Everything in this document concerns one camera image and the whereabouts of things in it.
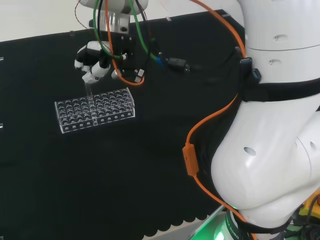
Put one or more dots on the pale base board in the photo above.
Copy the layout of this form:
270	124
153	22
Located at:
212	225

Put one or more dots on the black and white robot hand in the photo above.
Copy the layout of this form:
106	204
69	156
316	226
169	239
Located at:
86	57

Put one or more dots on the clear glass test tube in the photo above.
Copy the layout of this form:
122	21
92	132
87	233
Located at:
90	96

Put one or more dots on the black USB hub blue ports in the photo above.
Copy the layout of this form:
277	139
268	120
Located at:
246	60

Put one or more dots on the clear acrylic test tube rack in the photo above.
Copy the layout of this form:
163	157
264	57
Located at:
110	117

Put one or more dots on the yellow stop button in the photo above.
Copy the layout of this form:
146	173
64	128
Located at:
312	202

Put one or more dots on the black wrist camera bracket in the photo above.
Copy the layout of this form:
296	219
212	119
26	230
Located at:
127	42

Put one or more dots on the black bench cloth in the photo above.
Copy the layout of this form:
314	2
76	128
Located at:
125	175

